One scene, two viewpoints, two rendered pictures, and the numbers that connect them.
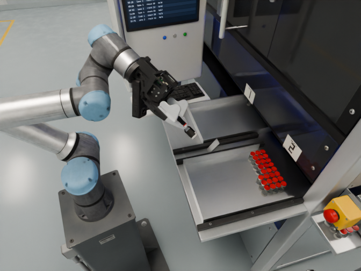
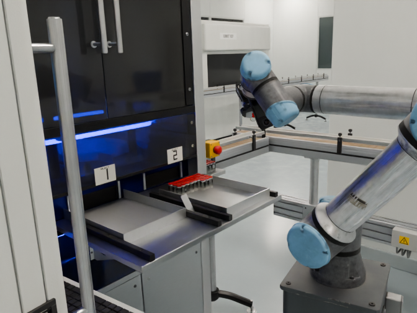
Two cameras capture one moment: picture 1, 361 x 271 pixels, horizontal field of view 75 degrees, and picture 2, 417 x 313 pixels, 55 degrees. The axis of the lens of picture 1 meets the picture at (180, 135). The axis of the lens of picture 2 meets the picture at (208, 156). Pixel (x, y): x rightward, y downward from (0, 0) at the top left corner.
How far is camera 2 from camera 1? 169 cm
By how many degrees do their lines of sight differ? 101
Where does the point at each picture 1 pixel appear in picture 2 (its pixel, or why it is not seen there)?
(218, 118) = (127, 222)
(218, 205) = (245, 195)
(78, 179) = not seen: hidden behind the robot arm
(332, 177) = (202, 134)
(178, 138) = (193, 231)
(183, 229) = not seen: outside the picture
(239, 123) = (125, 210)
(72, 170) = not seen: hidden behind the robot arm
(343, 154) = (199, 114)
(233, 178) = (210, 197)
